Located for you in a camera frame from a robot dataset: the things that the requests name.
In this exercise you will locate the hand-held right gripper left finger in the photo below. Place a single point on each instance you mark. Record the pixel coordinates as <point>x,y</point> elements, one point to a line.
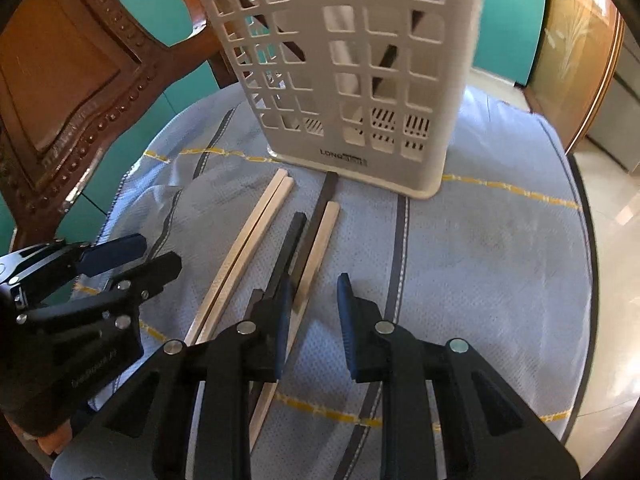
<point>283,325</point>

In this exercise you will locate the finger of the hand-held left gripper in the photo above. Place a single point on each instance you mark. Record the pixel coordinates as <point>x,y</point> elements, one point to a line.
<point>115,252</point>
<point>150,272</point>

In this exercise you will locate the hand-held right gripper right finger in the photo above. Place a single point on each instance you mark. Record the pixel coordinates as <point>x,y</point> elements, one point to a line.
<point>347,325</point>

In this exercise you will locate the beige wooden chopstick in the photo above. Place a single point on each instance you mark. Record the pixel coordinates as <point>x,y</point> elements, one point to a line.
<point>320,240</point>
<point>250,250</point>
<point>235,250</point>

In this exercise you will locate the white plastic utensil basket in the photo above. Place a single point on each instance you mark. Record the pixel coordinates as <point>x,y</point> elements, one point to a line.
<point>320,155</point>

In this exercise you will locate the person's left hand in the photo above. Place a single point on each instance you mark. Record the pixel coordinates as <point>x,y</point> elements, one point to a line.
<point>52,442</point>

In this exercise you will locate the blue striped cloth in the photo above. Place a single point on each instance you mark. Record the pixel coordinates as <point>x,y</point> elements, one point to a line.
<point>475,270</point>

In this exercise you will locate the carved wooden chair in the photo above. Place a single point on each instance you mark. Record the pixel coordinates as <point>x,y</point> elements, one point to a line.
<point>75,110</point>

